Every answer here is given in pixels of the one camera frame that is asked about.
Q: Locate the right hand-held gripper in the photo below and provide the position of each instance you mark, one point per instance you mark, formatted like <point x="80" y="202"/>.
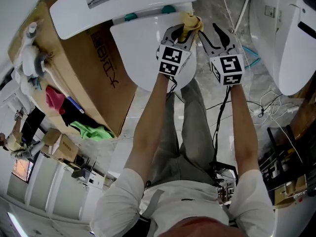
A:
<point x="228" y="69"/>

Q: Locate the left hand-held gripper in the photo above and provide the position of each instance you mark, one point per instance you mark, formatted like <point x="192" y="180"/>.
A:
<point x="170" y="59"/>

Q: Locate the yellow cloth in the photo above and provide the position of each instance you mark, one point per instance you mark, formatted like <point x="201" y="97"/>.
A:
<point x="191" y="23"/>

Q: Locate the white toilet lid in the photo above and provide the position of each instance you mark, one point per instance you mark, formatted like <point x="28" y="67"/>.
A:
<point x="140" y="48"/>

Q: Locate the person's left forearm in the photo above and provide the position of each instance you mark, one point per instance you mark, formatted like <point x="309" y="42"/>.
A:
<point x="150" y="122"/>

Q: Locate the person's right forearm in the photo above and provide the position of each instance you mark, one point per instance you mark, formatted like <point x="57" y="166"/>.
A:
<point x="244" y="132"/>

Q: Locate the white toilet with label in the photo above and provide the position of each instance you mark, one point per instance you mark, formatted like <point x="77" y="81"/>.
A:
<point x="279" y="41"/>

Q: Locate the teal hinge cap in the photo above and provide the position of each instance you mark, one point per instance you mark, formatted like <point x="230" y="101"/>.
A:
<point x="130" y="16"/>
<point x="168" y="9"/>

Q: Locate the white pipe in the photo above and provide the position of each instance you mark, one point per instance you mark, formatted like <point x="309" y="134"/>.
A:
<point x="240" y="13"/>

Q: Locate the teal plastic tool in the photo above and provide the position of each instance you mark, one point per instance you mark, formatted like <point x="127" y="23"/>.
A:
<point x="253" y="57"/>

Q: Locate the large cardboard box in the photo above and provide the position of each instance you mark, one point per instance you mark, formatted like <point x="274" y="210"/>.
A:
<point x="84" y="70"/>

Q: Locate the person's grey trousers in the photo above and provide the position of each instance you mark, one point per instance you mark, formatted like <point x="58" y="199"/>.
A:
<point x="190" y="142"/>

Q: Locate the brown wooden furniture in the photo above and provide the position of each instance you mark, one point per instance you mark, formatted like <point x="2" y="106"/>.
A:
<point x="304" y="112"/>

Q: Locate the green rag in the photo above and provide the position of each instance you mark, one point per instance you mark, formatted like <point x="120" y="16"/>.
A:
<point x="95" y="132"/>

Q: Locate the black rag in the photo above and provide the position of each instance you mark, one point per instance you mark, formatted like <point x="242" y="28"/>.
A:
<point x="76" y="115"/>

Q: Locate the black metal rack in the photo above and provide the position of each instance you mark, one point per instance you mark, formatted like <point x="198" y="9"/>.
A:
<point x="286" y="162"/>

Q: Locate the red rag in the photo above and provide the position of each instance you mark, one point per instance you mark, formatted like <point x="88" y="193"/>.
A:
<point x="54" y="99"/>

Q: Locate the white plumbing fittings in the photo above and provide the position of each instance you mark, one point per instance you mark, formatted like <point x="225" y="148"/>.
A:
<point x="30" y="55"/>

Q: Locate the small cardboard box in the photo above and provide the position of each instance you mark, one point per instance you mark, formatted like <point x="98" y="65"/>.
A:
<point x="61" y="146"/>

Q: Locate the person's white shirt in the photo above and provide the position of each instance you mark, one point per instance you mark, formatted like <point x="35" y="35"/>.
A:
<point x="182" y="206"/>

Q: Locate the colourful screen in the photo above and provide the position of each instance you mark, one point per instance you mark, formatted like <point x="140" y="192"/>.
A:
<point x="22" y="169"/>

